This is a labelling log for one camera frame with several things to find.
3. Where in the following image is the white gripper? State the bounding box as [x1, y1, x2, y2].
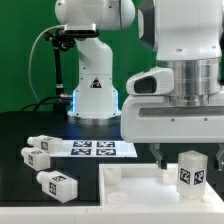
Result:
[121, 93, 224, 171]

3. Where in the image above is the white square tabletop tray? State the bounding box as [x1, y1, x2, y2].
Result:
[99, 164, 224, 208]

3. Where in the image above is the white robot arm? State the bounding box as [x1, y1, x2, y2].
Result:
[55, 0, 224, 158]

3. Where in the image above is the white L-shaped fence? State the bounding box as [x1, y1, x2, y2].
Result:
[0, 165, 224, 224]

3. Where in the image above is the white marker sheet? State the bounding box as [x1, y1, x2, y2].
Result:
[51, 140, 137, 158]

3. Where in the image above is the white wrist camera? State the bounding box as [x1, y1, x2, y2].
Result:
[126, 67, 174, 96]

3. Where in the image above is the black camera stand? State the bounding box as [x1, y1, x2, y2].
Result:
[44, 25, 99, 101]

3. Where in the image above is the grey camera cable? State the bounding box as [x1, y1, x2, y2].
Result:
[27, 24, 66, 103]

